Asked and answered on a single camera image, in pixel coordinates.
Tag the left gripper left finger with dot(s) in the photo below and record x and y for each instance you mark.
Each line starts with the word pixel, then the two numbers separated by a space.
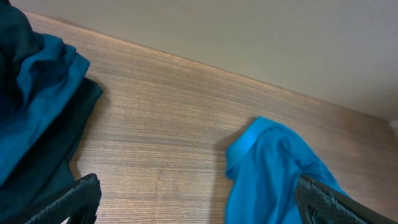
pixel 75 204

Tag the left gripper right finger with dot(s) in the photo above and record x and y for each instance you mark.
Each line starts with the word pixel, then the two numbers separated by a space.
pixel 321 204

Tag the blue polo shirt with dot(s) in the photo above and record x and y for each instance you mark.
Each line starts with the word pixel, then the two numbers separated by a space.
pixel 265 163

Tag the black folded garment bottom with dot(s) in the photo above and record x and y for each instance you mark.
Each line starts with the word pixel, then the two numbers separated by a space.
pixel 45 169

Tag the black folded garment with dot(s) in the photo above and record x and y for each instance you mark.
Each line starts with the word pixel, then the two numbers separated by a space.
pixel 18 41
pixel 45 169

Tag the navy blue folded garment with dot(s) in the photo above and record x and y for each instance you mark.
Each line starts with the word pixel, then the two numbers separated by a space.
pixel 48 80

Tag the black folded garment top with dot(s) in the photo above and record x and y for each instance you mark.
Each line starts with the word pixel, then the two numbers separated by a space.
pixel 18 41

